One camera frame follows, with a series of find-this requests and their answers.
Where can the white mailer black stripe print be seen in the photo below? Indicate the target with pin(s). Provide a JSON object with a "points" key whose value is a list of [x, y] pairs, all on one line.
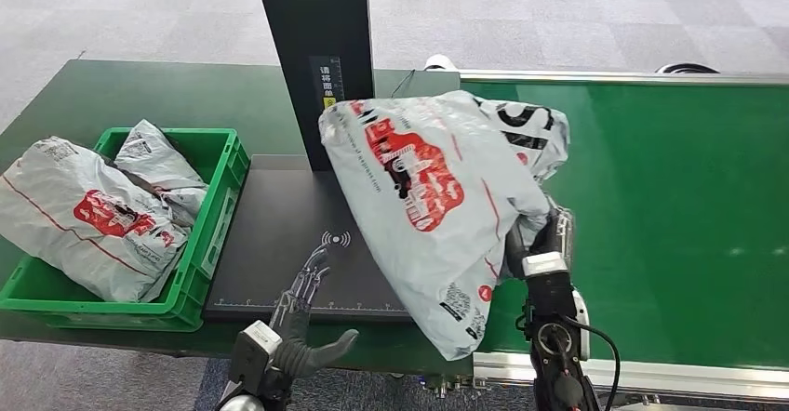
{"points": [[425, 211]]}

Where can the aluminium conveyor frame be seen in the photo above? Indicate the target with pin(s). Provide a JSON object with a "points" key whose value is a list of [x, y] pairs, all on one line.
{"points": [[678, 380]]}

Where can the black yellow column label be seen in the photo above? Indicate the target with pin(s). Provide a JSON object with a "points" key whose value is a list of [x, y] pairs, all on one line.
{"points": [[328, 78]]}

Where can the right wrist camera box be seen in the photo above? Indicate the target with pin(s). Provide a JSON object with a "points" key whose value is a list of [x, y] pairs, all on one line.
{"points": [[547, 285]]}

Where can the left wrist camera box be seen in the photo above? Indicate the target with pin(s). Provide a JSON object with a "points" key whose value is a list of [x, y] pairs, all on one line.
{"points": [[251, 353]]}

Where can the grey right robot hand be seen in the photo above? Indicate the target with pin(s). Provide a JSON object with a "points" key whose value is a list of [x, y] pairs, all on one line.
{"points": [[542, 239]]}

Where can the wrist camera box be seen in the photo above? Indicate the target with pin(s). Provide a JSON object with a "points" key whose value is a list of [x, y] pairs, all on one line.
{"points": [[547, 285], [251, 353]]}

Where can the large white mailer red print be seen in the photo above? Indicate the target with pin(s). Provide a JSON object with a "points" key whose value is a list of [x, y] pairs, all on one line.
{"points": [[68, 211]]}

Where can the dark green table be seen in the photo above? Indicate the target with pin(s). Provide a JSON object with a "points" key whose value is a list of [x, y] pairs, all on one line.
{"points": [[185, 94]]}

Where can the black scanner column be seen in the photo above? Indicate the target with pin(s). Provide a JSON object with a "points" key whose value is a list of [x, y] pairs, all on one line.
{"points": [[314, 26]]}

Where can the green plastic crate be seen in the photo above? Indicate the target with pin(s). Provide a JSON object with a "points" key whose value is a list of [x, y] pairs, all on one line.
{"points": [[197, 273]]}

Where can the small white crumpled mailer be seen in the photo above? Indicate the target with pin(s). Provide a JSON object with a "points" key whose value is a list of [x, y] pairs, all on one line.
{"points": [[154, 162]]}

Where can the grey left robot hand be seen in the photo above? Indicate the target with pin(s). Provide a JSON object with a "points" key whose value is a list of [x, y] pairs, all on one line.
{"points": [[294, 353]]}

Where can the white round object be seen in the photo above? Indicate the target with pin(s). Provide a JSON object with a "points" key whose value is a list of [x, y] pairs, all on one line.
{"points": [[439, 62]]}

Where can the green conveyor belt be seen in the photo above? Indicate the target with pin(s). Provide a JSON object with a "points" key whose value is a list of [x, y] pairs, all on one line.
{"points": [[678, 180]]}

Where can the black scanner base plate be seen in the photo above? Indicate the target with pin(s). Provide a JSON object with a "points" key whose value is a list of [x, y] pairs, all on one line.
{"points": [[277, 223]]}

